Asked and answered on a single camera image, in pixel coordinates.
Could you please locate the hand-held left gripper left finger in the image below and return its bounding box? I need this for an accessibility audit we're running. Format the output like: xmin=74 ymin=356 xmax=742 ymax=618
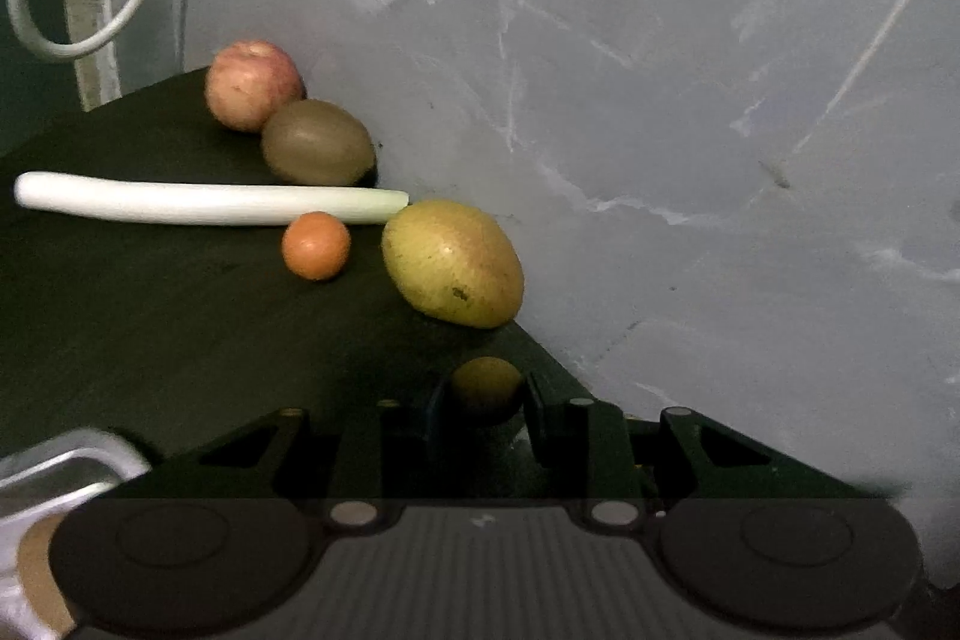
xmin=171 ymin=385 xmax=451 ymax=530

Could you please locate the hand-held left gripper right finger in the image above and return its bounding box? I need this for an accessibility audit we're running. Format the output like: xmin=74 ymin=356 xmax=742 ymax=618
xmin=523 ymin=372 xmax=777 ymax=528

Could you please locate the small orange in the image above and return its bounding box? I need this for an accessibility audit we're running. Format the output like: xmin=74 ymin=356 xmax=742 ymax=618
xmin=450 ymin=356 xmax=526 ymax=425
xmin=281 ymin=211 xmax=352 ymax=282

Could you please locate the metal tray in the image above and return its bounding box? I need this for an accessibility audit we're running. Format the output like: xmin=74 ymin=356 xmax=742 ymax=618
xmin=0 ymin=428 xmax=155 ymax=640

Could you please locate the yellow-green mango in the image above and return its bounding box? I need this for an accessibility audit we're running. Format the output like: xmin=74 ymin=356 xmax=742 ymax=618
xmin=381 ymin=199 xmax=525 ymax=330

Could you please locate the white leek stalk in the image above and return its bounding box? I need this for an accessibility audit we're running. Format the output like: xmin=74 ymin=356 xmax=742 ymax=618
xmin=14 ymin=171 xmax=410 ymax=227

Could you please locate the red apple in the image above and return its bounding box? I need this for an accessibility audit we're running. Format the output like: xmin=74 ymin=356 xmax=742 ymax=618
xmin=205 ymin=39 xmax=307 ymax=133

